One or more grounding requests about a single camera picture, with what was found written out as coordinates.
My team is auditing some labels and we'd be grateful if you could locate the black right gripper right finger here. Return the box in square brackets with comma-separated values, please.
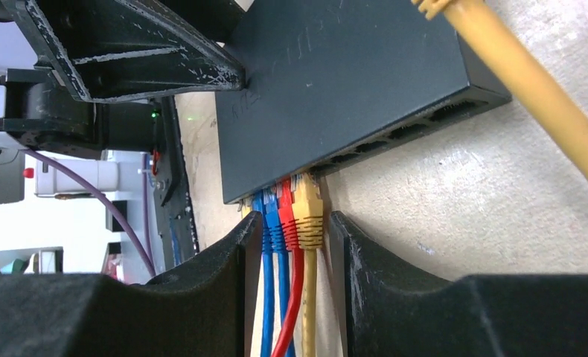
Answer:
[329, 211, 588, 356]

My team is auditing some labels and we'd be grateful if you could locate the red ethernet cable lower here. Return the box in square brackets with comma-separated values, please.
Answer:
[270, 178, 307, 357]

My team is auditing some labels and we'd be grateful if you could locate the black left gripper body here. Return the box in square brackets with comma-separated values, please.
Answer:
[0, 68, 108, 161]

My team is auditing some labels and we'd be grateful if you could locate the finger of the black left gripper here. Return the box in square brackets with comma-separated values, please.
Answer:
[3, 0, 246, 103]

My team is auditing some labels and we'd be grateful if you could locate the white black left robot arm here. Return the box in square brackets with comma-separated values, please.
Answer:
[0, 1, 245, 281]

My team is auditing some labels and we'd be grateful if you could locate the blue ethernet cable upper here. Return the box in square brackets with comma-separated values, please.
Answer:
[263, 184, 297, 357]

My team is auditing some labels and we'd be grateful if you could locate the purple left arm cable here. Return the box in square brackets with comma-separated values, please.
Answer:
[22, 147, 158, 278]

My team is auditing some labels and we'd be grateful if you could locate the blue ethernet cable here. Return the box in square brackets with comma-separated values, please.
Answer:
[251, 190, 276, 357]
[263, 184, 297, 357]

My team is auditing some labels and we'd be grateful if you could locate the black network switch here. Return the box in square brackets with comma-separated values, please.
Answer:
[215, 1, 511, 204]

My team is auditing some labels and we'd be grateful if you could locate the yellow ethernet cable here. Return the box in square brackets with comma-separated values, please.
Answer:
[411, 0, 588, 207]
[292, 173, 325, 357]

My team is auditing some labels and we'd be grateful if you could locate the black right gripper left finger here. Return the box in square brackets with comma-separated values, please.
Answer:
[0, 212, 262, 356]

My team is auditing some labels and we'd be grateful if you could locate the blue ethernet cable lower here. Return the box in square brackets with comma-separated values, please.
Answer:
[251, 190, 276, 357]

